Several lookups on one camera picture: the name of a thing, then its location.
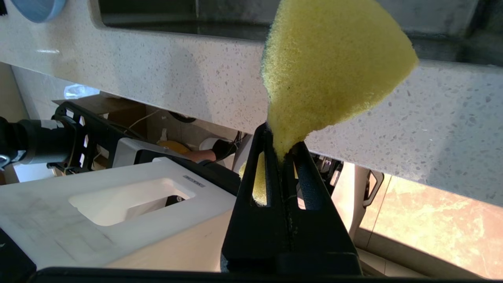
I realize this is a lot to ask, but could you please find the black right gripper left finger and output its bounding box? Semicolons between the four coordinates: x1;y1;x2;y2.
221;123;292;274

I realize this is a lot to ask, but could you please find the yellow green sponge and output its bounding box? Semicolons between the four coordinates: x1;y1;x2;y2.
238;0;419;207

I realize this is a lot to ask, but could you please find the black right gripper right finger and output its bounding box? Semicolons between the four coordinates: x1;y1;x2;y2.
283;141;358;256

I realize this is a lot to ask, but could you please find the stainless steel sink basin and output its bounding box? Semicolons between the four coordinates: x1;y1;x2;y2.
97;0;503;66

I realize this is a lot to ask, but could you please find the white robot torso cover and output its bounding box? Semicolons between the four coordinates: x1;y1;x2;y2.
0;157;237;272

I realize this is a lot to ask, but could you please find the yellow round object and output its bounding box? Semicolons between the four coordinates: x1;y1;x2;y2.
157;140;192;155

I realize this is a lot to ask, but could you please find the blue round plate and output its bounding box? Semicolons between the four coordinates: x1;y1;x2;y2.
10;0;67;23

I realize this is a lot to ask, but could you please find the bare forearm with black wristband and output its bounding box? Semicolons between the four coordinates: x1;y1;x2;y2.
183;139;239;164

